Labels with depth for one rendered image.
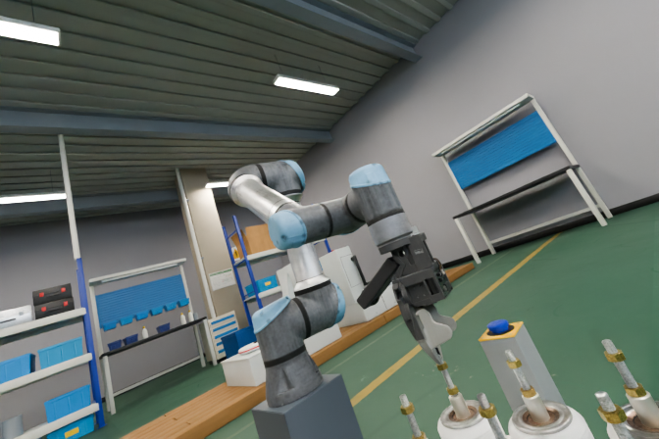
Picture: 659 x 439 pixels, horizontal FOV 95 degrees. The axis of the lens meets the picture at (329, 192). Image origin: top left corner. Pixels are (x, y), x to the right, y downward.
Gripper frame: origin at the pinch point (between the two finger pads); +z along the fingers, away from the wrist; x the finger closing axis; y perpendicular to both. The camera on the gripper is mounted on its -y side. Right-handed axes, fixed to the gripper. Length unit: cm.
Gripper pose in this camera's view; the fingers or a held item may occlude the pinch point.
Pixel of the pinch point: (432, 355)
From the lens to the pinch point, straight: 61.9
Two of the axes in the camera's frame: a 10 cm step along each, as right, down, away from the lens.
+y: 7.7, -4.4, -4.5
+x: 5.3, 0.5, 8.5
